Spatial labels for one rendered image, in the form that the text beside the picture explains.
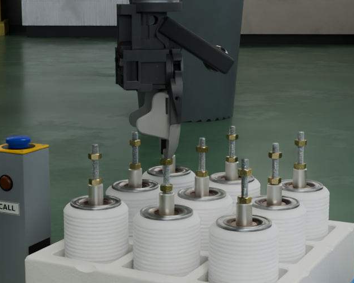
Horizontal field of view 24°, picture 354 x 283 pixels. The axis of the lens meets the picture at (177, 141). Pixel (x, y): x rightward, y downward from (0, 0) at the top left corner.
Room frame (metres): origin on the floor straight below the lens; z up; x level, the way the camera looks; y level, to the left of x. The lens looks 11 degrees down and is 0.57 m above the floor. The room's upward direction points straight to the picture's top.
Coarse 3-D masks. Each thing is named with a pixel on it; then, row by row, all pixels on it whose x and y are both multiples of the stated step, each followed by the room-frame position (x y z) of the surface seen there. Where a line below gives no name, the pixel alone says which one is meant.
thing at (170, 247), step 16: (144, 224) 1.09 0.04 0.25; (160, 224) 1.08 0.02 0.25; (176, 224) 1.08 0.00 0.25; (192, 224) 1.09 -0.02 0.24; (144, 240) 1.08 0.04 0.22; (160, 240) 1.07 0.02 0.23; (176, 240) 1.07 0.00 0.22; (192, 240) 1.09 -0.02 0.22; (144, 256) 1.08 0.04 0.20; (160, 256) 1.07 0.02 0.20; (176, 256) 1.08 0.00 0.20; (192, 256) 1.09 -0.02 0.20; (160, 272) 1.07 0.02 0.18; (176, 272) 1.07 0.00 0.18
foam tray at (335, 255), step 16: (336, 224) 1.31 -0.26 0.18; (352, 224) 1.31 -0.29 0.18; (336, 240) 1.22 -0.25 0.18; (352, 240) 1.29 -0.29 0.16; (32, 256) 1.14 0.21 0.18; (48, 256) 1.14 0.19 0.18; (64, 256) 1.18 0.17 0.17; (128, 256) 1.14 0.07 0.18; (320, 256) 1.14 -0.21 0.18; (336, 256) 1.20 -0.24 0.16; (352, 256) 1.29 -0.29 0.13; (32, 272) 1.13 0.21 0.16; (48, 272) 1.12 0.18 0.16; (64, 272) 1.11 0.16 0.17; (80, 272) 1.09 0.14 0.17; (96, 272) 1.08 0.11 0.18; (112, 272) 1.07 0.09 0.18; (128, 272) 1.07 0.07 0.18; (144, 272) 1.07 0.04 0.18; (192, 272) 1.07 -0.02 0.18; (288, 272) 1.07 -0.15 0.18; (304, 272) 1.07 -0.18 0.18; (320, 272) 1.13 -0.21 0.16; (336, 272) 1.21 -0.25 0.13; (352, 272) 1.30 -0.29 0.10
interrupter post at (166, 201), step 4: (160, 192) 1.12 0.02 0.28; (172, 192) 1.12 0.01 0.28; (160, 196) 1.11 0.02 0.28; (164, 196) 1.11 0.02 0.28; (168, 196) 1.11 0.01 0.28; (172, 196) 1.11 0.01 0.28; (160, 200) 1.11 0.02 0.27; (164, 200) 1.11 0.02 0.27; (168, 200) 1.11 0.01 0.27; (172, 200) 1.11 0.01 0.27; (160, 204) 1.11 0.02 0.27; (164, 204) 1.11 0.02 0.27; (168, 204) 1.11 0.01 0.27; (172, 204) 1.11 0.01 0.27; (160, 208) 1.11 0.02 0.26; (164, 208) 1.11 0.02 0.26; (168, 208) 1.11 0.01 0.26; (172, 208) 1.11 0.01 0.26; (160, 212) 1.11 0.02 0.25; (164, 212) 1.11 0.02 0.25; (168, 212) 1.11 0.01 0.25; (172, 212) 1.11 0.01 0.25
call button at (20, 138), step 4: (8, 136) 1.29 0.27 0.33; (12, 136) 1.29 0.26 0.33; (16, 136) 1.29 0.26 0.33; (20, 136) 1.29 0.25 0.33; (24, 136) 1.29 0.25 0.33; (28, 136) 1.29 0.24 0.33; (8, 140) 1.27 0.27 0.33; (12, 140) 1.27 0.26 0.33; (16, 140) 1.27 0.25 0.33; (20, 140) 1.27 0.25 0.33; (24, 140) 1.27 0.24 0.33; (28, 140) 1.28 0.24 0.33; (8, 144) 1.28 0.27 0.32; (12, 144) 1.27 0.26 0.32; (16, 144) 1.27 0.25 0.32; (20, 144) 1.27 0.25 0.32; (24, 144) 1.28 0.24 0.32; (28, 144) 1.29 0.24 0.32
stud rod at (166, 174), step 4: (164, 152) 1.12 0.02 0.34; (164, 156) 1.12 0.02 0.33; (164, 168) 1.12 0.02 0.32; (168, 168) 1.12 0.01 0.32; (164, 172) 1.12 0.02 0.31; (168, 172) 1.12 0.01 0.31; (164, 176) 1.12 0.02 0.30; (168, 176) 1.12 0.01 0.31; (164, 180) 1.12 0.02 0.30; (168, 180) 1.12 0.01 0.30; (164, 184) 1.12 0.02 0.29; (168, 184) 1.12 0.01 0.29; (164, 192) 1.12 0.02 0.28; (168, 192) 1.12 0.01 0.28
